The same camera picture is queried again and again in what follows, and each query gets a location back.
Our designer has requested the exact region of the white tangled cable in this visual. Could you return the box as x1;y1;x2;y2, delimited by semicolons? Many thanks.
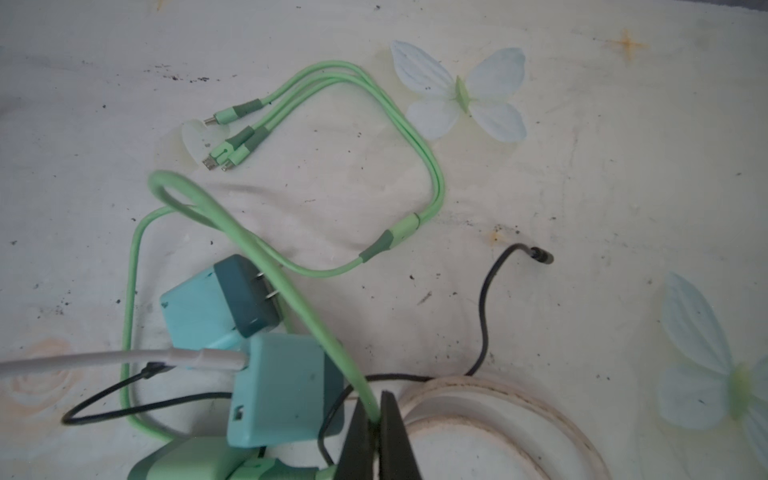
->
0;346;250;380

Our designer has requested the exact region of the green charger plug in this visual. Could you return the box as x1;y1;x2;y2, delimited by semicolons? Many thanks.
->
127;435;337;480

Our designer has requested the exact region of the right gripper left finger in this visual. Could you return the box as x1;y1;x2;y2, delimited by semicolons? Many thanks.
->
333;400;376;480

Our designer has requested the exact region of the white paper butterfly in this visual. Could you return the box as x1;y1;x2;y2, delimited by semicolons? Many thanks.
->
656;272;767;467
390;41;527;143

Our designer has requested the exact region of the green usb cable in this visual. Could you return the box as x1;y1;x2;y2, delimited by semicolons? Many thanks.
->
119;59;446;443

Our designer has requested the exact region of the white paper butterfly near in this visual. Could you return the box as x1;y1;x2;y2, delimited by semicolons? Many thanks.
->
656;272;767;467

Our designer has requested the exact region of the white paper butterfly far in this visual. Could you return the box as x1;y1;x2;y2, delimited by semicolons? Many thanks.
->
390;41;527;143

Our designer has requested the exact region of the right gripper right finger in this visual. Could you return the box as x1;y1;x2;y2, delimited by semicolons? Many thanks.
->
379;391;422;480

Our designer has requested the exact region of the teal charger plug light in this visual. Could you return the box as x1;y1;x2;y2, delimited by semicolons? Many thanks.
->
226;333;345;449

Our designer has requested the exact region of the teal charger plug dark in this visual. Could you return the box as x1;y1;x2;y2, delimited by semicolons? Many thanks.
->
159;254;283;352

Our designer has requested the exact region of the black thin cable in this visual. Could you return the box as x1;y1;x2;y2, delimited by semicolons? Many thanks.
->
61;243;554;469

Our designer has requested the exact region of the round socket pink cable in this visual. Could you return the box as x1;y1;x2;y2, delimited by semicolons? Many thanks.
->
395;375;613;480

